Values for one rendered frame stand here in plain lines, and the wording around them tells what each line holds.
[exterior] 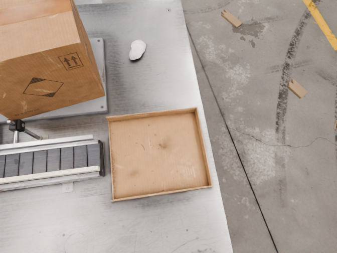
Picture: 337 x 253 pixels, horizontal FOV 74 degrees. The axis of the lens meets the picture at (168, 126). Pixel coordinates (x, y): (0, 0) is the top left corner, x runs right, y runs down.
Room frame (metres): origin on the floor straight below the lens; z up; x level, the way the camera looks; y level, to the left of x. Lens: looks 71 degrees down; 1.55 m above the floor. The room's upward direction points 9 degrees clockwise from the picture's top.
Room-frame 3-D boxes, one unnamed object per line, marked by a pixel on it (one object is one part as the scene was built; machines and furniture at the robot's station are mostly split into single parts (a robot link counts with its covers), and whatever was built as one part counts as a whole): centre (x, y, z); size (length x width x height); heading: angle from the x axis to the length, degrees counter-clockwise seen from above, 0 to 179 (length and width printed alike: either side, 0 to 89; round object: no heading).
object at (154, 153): (0.16, 0.02, 0.85); 0.30 x 0.26 x 0.04; 106
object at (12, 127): (0.12, 0.40, 0.91); 0.07 x 0.03 x 0.16; 16
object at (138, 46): (0.53, 0.16, 0.85); 0.08 x 0.07 x 0.04; 134
